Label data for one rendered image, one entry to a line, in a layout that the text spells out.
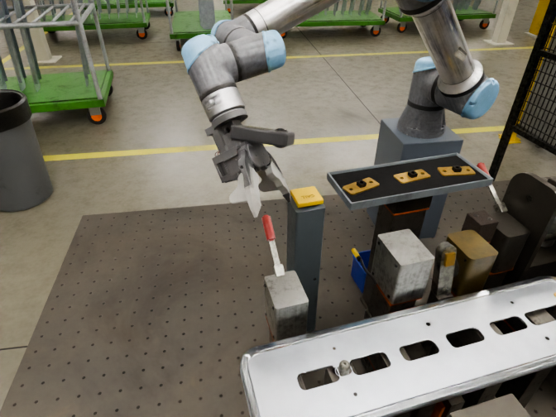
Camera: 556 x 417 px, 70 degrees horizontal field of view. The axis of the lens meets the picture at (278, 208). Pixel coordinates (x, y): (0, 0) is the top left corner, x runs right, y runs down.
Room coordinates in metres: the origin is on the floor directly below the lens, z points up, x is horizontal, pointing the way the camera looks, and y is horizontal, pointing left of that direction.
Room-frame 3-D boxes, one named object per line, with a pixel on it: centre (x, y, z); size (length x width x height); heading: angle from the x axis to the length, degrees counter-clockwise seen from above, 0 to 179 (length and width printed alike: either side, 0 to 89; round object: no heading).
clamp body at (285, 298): (0.57, -0.01, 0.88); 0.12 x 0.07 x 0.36; 16
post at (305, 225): (0.74, -0.06, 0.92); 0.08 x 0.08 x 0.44; 16
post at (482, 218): (0.74, -0.48, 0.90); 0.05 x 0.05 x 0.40; 16
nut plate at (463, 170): (0.85, -0.44, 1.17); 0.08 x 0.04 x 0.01; 95
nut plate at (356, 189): (0.78, -0.19, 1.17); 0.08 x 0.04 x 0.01; 121
